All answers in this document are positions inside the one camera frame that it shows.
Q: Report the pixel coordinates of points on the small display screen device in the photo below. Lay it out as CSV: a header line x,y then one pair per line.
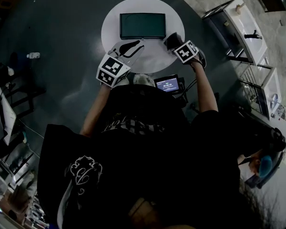
x,y
167,83

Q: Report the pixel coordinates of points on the person's right forearm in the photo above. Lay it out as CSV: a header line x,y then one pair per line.
x,y
205,89

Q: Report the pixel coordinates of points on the dark green rectangular box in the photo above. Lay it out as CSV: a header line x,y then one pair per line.
x,y
143,25

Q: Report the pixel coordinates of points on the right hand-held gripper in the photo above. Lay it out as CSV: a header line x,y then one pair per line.
x,y
186,52

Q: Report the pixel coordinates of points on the white cabinet with metal rack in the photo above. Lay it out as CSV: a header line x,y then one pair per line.
x,y
264,92

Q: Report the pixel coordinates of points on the microfiber cloth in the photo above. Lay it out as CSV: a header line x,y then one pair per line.
x,y
172,40

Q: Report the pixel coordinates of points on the person's left forearm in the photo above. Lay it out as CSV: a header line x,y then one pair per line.
x,y
94,113

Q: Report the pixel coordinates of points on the person's black printed shirt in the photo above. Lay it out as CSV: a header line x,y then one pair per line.
x,y
145,163

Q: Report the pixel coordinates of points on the black faucet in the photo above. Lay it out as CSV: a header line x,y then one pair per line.
x,y
252,35

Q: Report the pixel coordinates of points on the white marble-look table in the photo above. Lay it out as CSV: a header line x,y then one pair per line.
x,y
4,111

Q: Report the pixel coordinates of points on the clear plastic water bottle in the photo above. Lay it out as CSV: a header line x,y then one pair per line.
x,y
33,55

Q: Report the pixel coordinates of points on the white desk with items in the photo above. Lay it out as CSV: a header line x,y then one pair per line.
x,y
245,30

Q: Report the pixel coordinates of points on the person's white right shoe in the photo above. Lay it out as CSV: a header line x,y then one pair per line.
x,y
144,80

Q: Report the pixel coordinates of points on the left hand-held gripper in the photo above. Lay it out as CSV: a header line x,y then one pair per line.
x,y
112,70

